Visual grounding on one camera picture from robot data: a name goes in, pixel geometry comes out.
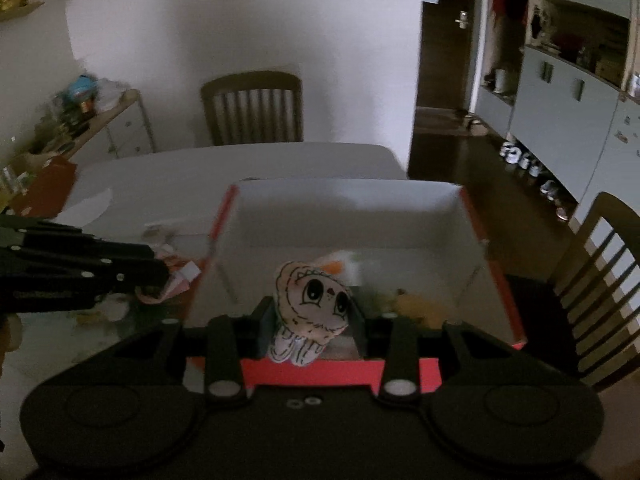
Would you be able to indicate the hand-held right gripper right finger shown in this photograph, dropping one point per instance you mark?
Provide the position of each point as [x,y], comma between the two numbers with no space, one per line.
[400,355]

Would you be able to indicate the blue globe toy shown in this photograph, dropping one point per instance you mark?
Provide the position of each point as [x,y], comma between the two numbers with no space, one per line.
[82,92]

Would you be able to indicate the stickered pale blue cabinet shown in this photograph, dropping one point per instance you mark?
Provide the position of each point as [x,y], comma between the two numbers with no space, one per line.
[615,160]

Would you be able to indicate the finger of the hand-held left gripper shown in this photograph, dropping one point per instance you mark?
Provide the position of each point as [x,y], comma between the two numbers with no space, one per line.
[130,275]
[75,237]

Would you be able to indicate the beige slippers pair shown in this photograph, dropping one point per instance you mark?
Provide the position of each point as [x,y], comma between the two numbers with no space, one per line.
[475,124]

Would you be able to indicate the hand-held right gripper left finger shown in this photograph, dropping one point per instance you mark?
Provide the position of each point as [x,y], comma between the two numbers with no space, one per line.
[225,355]

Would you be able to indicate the row of shoes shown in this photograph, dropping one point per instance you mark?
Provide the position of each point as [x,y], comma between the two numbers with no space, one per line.
[522,160]

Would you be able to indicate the dark brown door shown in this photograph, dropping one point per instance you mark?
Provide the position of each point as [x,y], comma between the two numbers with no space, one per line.
[445,70]

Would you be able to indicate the white big-eyed plush doll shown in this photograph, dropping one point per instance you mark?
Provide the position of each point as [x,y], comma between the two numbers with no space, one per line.
[310,295]

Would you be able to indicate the white wooden sideboard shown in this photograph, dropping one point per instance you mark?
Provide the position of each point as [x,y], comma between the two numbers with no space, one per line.
[122,130]

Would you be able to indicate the red cardboard shoe box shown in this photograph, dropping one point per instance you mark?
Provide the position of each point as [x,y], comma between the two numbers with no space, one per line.
[350,220]

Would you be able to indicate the yellow plush toy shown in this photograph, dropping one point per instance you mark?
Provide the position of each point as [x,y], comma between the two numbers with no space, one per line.
[420,307]

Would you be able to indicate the clear plastic packet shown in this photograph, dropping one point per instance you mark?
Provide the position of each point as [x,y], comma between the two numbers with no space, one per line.
[175,277]

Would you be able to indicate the pale blue two-door cabinet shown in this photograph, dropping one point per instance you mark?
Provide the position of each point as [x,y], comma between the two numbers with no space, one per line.
[565,110]

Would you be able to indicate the grey white orange plush toy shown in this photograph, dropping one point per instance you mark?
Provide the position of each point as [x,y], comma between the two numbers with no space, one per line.
[337,266]

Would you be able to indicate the dark wooden slatted chair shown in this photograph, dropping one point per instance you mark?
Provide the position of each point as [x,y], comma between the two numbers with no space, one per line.
[605,280]
[252,110]

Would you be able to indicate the white paper sheet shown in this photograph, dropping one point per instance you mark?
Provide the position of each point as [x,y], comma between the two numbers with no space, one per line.
[90,207]

